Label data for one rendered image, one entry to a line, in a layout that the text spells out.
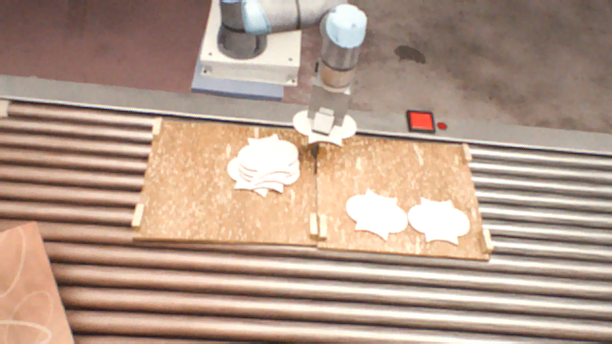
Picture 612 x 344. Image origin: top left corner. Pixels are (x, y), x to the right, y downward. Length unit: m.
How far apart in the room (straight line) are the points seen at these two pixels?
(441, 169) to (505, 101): 1.85
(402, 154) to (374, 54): 1.86
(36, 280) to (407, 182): 0.86
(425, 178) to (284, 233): 0.41
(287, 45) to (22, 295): 0.99
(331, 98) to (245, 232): 0.36
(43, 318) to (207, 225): 0.38
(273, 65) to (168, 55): 1.55
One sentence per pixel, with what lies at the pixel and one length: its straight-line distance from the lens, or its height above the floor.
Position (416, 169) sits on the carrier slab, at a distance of 1.41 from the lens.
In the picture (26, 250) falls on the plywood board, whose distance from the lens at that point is 1.14.
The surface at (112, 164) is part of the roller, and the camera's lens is 1.38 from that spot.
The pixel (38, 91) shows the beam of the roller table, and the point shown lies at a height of 0.91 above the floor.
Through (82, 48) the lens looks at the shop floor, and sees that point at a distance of 3.18.
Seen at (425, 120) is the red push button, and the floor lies 0.93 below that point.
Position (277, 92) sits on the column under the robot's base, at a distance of 1.61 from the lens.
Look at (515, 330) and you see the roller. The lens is 1.30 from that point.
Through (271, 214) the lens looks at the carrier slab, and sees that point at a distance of 1.25.
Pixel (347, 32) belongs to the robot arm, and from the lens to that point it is 1.04.
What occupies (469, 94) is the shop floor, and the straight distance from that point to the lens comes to 3.20.
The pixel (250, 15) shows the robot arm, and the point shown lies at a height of 1.33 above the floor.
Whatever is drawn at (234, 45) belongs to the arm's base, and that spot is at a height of 0.99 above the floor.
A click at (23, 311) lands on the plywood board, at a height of 1.04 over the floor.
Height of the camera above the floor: 1.98
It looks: 51 degrees down
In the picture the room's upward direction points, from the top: 11 degrees clockwise
